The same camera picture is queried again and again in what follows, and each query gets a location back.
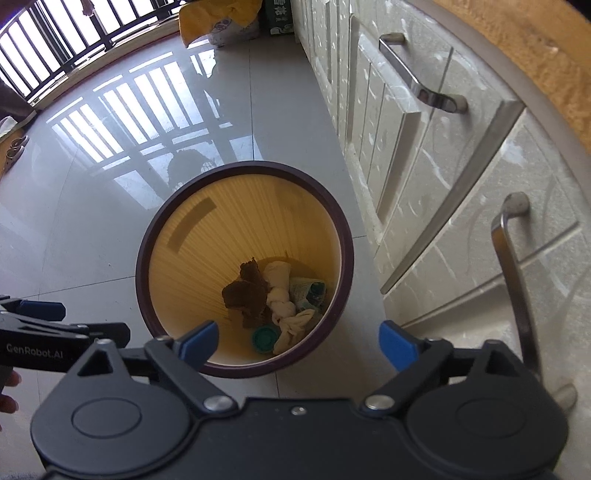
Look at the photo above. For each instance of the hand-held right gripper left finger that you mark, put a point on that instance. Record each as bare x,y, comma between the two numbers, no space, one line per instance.
198,340

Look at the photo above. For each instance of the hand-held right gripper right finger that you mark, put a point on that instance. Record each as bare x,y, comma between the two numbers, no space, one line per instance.
398,344

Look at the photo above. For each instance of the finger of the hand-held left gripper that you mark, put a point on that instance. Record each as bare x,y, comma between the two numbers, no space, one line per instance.
55,331
44,310

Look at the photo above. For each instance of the teal bottle cap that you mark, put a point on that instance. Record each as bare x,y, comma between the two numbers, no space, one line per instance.
265,339

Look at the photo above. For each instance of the white twisted cloth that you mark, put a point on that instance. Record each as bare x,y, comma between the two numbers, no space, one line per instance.
279,295

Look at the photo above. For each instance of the yellow bin with dark rim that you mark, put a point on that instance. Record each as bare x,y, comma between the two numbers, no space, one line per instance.
207,240

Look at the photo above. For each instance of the teal snack wrapper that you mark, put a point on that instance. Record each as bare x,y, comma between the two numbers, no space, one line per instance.
307,293

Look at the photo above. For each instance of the person's left hand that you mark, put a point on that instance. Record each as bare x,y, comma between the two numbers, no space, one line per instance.
7,406

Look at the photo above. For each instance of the cream bed drawer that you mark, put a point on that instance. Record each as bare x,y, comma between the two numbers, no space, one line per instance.
438,161
461,300

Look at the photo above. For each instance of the dark brown curtain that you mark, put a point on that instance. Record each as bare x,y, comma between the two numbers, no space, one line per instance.
14,99

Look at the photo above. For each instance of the cream bed base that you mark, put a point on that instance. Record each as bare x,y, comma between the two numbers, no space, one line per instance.
360,115

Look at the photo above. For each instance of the black window railing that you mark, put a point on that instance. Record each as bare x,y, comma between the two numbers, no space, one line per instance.
105,41

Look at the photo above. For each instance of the white printed bag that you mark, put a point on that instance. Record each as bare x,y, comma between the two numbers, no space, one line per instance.
231,32

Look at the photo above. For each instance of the yellow cloth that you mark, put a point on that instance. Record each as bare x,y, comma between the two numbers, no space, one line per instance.
198,18

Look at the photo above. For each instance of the green carton box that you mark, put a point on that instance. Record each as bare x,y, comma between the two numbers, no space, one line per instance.
279,18

